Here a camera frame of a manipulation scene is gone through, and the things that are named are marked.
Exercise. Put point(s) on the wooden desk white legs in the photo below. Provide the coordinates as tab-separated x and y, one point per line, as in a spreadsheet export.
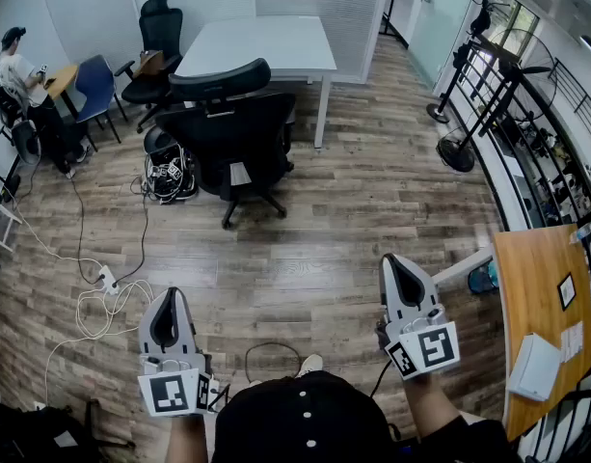
531	278

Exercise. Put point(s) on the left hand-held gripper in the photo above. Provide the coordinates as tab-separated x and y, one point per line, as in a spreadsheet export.
169	393

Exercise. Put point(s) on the black mesh office chair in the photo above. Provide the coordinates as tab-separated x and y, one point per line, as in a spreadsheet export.
237	133

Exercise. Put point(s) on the white paper stack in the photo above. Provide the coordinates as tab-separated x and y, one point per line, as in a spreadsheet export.
572	340

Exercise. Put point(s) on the black open equipment case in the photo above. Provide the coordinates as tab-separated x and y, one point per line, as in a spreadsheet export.
157	140

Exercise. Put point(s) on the white power strip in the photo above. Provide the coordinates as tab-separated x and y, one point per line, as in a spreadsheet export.
108	280

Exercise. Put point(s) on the black high-back office chair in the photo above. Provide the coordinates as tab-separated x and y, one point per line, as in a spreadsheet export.
160	32

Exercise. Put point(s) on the blue plastic chair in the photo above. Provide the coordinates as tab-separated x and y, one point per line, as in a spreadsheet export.
95	85

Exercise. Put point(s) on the teal waste bin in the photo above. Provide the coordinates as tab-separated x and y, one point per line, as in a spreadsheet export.
483	278

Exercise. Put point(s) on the black pedestal fan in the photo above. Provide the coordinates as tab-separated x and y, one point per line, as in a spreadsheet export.
455	155

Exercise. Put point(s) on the black backpack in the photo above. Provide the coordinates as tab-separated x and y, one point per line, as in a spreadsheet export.
30	432

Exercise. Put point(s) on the white square table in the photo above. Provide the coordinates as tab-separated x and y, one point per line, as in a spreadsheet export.
261	46

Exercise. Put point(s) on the person's white shoe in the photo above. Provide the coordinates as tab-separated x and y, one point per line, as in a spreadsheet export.
309	364

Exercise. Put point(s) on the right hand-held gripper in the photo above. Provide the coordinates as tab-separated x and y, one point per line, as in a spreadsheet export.
430	347

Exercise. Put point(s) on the brown bag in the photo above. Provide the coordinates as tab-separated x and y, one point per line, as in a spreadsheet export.
148	63

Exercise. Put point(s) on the person's black shirt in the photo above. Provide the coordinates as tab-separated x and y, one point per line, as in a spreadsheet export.
300	417

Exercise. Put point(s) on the person's left forearm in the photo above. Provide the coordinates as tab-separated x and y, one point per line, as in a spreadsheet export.
189	439

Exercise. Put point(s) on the white metal rack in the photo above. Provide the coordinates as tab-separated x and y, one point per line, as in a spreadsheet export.
1	229

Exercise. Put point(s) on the black framed sign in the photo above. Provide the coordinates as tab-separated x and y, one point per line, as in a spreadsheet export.
566	291

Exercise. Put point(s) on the black metal railing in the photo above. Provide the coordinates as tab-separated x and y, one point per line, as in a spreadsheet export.
498	205

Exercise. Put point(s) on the white box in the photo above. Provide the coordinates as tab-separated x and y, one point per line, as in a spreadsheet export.
533	367

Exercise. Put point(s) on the person's right forearm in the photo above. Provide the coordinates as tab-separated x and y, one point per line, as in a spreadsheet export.
430	403

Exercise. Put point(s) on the round wooden table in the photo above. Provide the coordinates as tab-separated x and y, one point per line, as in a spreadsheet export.
63	77

